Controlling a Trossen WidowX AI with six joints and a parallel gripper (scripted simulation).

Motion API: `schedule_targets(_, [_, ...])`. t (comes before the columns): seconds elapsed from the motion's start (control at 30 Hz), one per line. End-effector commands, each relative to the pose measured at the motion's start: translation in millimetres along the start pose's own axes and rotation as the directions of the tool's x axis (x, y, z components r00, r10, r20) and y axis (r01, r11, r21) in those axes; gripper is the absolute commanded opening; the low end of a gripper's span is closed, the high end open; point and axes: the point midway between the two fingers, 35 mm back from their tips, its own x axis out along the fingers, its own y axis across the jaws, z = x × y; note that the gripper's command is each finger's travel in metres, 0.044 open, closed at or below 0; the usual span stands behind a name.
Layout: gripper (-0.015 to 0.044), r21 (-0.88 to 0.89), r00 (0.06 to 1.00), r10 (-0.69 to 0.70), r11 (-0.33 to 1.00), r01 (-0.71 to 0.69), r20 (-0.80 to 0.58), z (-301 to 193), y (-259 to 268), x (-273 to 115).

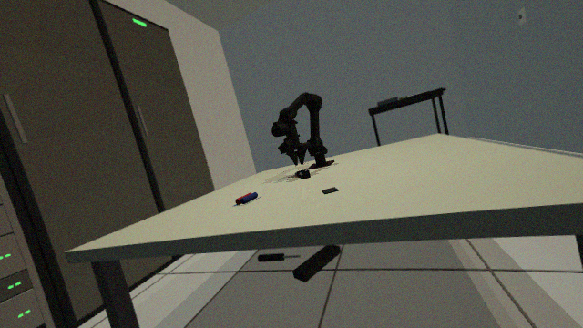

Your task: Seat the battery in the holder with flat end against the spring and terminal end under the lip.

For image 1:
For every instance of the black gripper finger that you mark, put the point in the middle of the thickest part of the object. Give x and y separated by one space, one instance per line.
294 157
301 155

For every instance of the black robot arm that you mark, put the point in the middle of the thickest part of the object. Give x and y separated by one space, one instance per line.
286 126

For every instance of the black-handled screwdriver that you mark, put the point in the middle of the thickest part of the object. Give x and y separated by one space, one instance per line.
274 257

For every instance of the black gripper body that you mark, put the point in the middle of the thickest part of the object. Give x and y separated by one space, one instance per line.
297 145

